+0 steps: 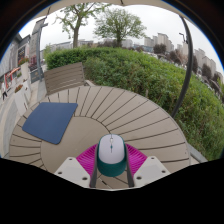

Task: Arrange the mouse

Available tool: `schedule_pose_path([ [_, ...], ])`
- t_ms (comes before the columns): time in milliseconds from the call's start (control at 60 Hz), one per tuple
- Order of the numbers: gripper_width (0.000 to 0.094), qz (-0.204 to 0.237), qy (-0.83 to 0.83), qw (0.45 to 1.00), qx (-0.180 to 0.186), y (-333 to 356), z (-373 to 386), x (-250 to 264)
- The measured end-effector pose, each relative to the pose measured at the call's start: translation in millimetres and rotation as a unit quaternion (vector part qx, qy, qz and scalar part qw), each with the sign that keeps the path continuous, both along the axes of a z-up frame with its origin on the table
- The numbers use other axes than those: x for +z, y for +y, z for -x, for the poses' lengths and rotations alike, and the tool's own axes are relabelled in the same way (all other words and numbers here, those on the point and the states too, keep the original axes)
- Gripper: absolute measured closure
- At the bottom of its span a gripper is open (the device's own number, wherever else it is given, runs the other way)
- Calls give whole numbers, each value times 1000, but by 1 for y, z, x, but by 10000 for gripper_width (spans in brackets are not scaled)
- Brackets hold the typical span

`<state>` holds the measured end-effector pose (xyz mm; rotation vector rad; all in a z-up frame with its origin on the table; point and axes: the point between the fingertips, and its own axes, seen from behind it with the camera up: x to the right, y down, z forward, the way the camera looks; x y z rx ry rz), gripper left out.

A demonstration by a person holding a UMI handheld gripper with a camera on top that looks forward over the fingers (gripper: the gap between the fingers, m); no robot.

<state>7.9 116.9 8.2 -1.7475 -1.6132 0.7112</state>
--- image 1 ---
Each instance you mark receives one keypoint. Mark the dark curved umbrella pole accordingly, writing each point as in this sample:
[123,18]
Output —
[188,63]

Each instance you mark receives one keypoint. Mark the round leafy tree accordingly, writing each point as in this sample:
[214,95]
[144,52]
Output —
[119,25]

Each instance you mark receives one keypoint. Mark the slatted wooden chair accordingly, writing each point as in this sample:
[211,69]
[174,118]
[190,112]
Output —
[65,77]

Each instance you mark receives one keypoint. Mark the green hedge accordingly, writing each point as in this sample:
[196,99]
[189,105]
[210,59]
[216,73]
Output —
[153,80]

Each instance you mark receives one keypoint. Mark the grey lamp post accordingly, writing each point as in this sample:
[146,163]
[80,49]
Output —
[39,53]

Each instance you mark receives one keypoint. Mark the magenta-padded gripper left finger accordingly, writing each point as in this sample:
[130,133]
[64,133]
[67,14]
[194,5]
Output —
[73,170]

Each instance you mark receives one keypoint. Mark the white planter box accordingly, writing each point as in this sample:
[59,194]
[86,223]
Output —
[20,100]

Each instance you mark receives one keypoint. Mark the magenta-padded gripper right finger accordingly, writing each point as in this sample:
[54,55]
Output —
[150,170]

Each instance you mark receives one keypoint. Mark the beige umbrella canopy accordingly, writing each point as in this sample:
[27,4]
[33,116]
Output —
[140,1]

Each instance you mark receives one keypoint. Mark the distant apartment buildings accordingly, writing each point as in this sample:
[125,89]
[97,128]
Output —
[163,38]

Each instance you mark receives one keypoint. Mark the bare-trunked leaning tree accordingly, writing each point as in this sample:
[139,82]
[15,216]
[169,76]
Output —
[76,33]

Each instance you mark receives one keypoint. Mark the white and teal computer mouse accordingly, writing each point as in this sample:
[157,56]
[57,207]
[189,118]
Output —
[111,153]

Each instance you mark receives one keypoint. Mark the person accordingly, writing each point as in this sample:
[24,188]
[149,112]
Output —
[4,91]

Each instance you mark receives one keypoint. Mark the blue mouse pad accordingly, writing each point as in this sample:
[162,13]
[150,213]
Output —
[50,121]

